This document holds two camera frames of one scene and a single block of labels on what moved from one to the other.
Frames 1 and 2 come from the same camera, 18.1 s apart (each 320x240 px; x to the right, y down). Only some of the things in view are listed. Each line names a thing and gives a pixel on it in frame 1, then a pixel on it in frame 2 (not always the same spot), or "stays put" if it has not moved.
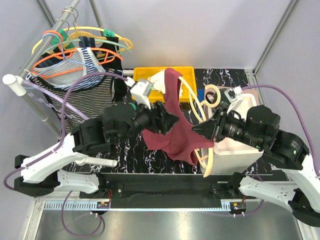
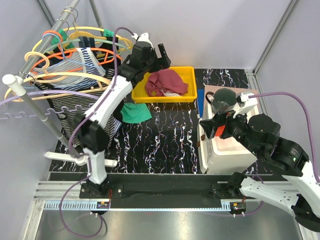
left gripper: [161, 119] -> [161, 63]
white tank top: [158, 80] -> [170, 94]
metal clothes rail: [47, 40] stays put
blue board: [201, 94] stays put
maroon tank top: [182, 141] -> [166, 79]
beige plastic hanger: [216, 102] -> [45, 72]
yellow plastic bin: [187, 73] stays put
